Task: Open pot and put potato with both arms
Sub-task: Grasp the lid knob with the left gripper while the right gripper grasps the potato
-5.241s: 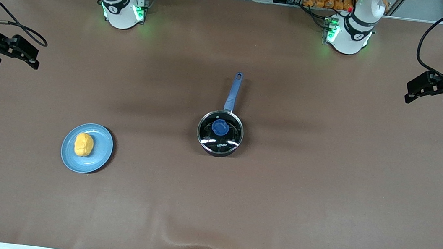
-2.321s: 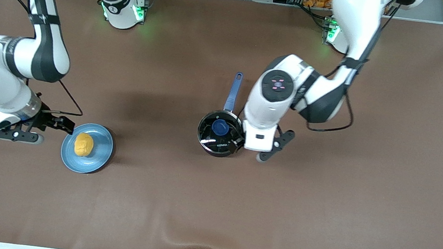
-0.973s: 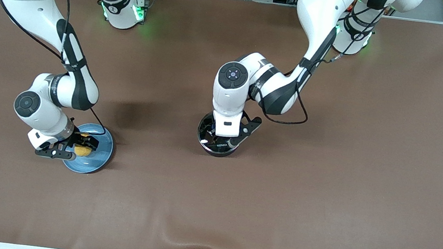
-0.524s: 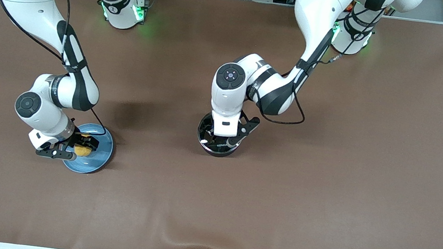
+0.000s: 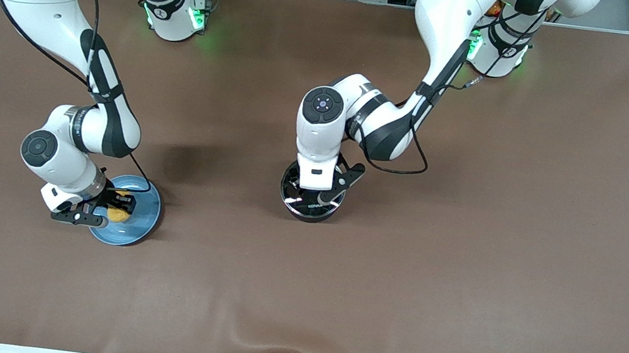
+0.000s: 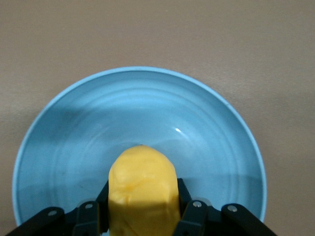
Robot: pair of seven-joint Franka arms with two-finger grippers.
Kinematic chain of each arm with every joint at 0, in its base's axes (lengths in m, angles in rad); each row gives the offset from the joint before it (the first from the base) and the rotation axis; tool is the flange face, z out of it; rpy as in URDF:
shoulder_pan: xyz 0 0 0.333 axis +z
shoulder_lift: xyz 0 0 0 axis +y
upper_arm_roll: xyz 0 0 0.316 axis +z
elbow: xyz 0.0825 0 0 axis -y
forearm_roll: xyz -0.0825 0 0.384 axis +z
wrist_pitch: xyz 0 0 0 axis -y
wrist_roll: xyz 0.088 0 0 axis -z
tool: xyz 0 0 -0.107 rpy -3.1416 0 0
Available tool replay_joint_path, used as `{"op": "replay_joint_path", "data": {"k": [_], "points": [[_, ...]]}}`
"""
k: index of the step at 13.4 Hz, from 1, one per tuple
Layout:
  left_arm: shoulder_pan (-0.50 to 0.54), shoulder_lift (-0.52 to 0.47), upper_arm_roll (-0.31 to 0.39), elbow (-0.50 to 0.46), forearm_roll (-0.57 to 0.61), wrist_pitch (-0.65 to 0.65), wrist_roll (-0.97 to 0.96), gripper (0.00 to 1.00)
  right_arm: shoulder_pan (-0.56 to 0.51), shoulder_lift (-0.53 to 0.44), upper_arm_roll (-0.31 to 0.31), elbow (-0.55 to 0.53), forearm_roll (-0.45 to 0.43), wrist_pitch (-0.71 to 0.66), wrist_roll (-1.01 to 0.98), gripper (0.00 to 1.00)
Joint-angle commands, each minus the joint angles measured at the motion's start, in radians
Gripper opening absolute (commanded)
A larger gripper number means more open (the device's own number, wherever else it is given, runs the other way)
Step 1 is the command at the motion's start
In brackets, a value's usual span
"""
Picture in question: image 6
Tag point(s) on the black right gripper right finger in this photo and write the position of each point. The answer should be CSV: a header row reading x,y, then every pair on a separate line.
x,y
197,218

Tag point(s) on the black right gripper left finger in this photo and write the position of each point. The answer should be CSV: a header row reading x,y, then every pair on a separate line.
x,y
86,218

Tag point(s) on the yellow potato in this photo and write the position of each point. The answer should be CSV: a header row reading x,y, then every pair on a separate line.
x,y
142,186

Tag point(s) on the light blue plate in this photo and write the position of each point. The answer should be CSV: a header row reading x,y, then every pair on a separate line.
x,y
123,110

